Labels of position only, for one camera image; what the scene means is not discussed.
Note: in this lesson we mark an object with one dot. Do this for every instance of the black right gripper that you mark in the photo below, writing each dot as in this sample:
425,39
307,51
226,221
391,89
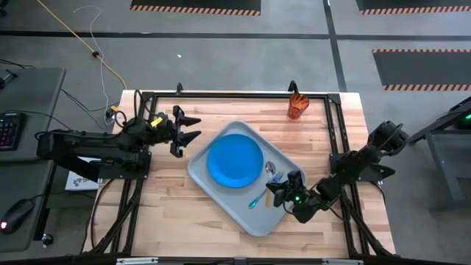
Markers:
303,210

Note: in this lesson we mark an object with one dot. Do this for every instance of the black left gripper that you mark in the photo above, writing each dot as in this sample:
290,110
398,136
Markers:
178,149

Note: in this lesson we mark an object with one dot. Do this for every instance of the blue plastic fork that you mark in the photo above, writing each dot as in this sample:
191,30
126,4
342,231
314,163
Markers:
254,201

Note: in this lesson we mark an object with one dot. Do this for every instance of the blue round plate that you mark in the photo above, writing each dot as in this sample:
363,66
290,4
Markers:
235,160

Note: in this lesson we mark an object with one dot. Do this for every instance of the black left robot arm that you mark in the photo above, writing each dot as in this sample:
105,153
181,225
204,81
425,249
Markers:
81,145

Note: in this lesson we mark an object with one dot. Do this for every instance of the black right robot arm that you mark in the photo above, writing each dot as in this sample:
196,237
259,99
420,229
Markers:
353,165

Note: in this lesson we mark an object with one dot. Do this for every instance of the grey plastic tray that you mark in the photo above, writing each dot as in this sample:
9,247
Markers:
239,213

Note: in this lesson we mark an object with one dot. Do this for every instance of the orange translucent cup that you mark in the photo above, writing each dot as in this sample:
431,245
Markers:
297,106

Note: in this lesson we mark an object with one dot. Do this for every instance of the white printed box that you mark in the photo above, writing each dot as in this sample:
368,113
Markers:
81,184

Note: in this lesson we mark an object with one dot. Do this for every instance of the black hazard-striped floor mat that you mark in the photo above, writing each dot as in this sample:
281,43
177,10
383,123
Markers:
412,3
423,68
195,4

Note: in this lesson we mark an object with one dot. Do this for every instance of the grey desk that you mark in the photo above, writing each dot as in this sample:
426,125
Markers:
37,99
22,180

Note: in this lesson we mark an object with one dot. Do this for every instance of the dark grey equipment stand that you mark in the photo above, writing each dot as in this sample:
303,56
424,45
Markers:
441,158

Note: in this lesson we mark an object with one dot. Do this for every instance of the black keyboard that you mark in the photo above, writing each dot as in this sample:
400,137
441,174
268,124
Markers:
11,130

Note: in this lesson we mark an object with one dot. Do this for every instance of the black caster wheel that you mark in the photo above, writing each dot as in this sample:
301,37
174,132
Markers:
47,240

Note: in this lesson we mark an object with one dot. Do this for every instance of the black computer mouse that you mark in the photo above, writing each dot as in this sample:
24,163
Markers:
16,215

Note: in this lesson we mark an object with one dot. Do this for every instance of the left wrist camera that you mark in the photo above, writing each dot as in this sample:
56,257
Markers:
162,129

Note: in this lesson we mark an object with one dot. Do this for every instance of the silver aluminium bracket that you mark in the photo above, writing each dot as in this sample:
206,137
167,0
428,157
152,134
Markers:
342,262
136,261

